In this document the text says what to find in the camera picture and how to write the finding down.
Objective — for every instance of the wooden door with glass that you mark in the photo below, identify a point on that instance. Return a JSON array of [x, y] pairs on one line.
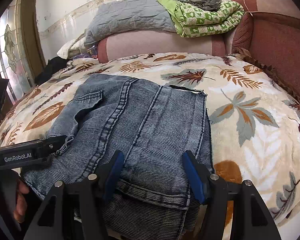
[[21, 55]]

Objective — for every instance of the green white patterned blanket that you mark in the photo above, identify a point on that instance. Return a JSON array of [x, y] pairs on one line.
[[191, 21]]

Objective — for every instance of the person's left hand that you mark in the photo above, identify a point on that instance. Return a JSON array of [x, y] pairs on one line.
[[21, 205]]

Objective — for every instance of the red pink sofa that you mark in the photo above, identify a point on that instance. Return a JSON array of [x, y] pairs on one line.
[[269, 31]]

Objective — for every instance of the white cream cloth pile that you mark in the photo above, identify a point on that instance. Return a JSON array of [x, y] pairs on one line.
[[75, 49]]

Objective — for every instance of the grey quilted pillow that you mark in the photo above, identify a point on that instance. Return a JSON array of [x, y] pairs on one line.
[[127, 15]]

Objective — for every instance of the black cloth on sofa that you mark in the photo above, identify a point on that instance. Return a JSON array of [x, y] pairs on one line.
[[53, 66]]

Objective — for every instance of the beige leaf-print blanket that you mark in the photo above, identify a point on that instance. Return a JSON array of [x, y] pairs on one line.
[[255, 123]]

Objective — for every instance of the dark grey crumpled cloth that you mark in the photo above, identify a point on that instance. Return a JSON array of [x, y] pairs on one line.
[[207, 5]]

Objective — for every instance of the grey-blue denim pants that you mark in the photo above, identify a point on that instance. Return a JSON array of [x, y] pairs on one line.
[[152, 125]]

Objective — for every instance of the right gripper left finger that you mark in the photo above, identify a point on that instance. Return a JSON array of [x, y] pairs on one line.
[[114, 168]]

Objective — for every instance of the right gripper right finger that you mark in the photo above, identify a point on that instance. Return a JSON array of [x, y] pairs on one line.
[[197, 185]]

